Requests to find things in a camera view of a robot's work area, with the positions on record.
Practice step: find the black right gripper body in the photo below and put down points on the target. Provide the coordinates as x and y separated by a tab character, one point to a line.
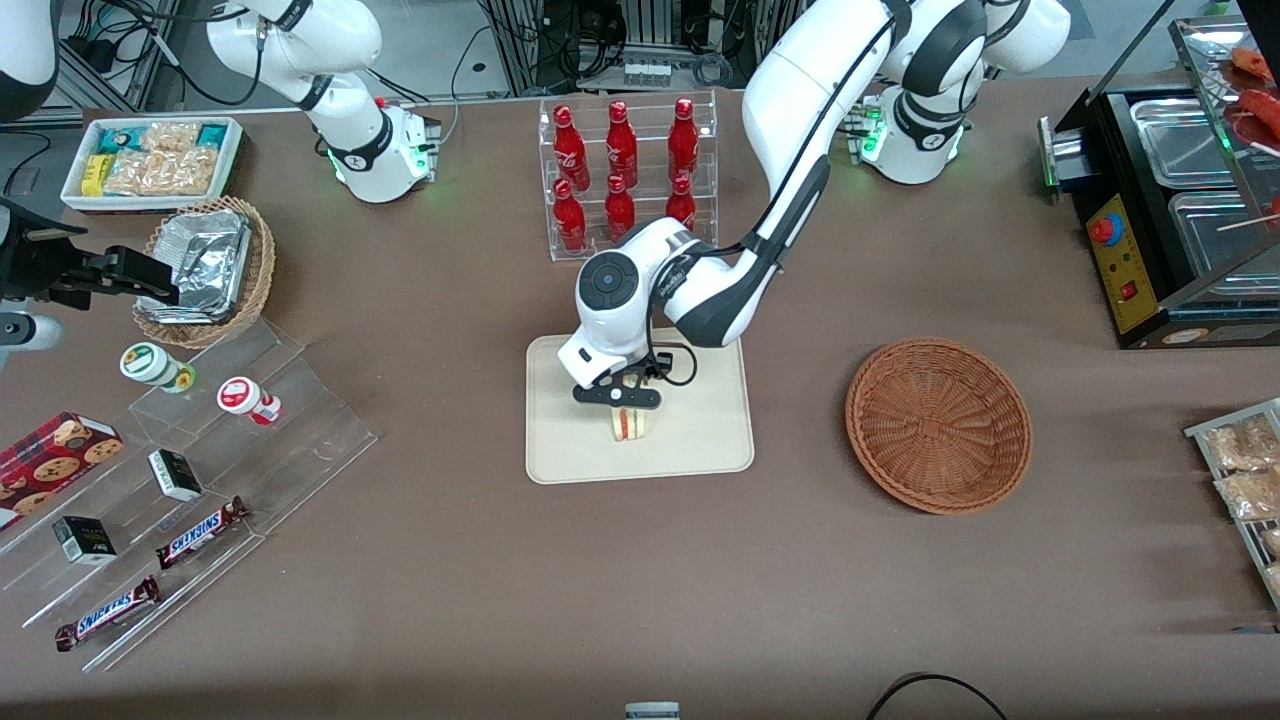
38	268

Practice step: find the triangle sandwich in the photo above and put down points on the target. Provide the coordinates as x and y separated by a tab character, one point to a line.
629	424

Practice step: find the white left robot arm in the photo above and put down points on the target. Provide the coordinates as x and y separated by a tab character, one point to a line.
790	90

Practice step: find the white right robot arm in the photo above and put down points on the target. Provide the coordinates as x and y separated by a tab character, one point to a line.
350	130

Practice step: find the beige plastic tray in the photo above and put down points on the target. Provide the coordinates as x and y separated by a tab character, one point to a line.
700	430

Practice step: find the light wicker basket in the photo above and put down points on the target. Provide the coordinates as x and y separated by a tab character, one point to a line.
258	270

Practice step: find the round brown wicker basket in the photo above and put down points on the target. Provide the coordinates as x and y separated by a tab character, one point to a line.
940	425

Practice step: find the silver foil container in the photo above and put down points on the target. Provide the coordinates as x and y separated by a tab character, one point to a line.
200	262

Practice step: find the green lid yogurt cup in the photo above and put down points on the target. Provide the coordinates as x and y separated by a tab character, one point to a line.
150	364

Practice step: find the white rectangular snack bin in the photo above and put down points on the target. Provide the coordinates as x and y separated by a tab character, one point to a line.
75	195

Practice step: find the yellow snack packet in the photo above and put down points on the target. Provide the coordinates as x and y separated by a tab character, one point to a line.
94	175

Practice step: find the large clear rice cracker bag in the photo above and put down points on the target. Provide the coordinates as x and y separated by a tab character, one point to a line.
160	172

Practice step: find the teal snack packet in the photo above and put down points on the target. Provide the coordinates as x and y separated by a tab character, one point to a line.
212	135
122	140

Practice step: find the small clear rice cracker bag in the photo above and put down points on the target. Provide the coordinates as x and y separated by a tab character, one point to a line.
170	136

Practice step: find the red lid yogurt cup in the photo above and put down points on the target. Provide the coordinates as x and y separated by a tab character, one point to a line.
243	397

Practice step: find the red cola bottle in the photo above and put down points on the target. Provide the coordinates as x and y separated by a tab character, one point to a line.
569	220
569	150
619	212
683	140
681	205
621	145

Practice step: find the small black box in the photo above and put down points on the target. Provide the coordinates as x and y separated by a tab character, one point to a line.
85	540
175	475

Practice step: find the red cookie box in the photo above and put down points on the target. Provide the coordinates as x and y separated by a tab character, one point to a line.
50	460

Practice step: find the clear acrylic step display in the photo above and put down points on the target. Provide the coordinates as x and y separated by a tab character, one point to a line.
290	440

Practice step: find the clear acrylic bottle rack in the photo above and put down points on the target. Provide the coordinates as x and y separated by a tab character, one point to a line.
628	150

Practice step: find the snickers chocolate bar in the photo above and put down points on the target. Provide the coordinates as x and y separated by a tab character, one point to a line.
105	612
200	532

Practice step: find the white power strip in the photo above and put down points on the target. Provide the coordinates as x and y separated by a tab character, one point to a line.
646	73

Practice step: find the grey device at table edge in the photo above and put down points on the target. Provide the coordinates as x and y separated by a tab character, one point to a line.
652	711

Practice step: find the black food warmer cabinet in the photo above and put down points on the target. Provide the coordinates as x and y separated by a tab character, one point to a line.
1120	270

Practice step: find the steel warmer pan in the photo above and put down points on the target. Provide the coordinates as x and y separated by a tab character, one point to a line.
1180	140
1215	235

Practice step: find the clear bag of pastry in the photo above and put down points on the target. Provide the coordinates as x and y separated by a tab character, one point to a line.
1250	495
1245	445

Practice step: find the red sausage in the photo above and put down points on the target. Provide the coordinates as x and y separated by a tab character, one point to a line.
1260	115
1252	65

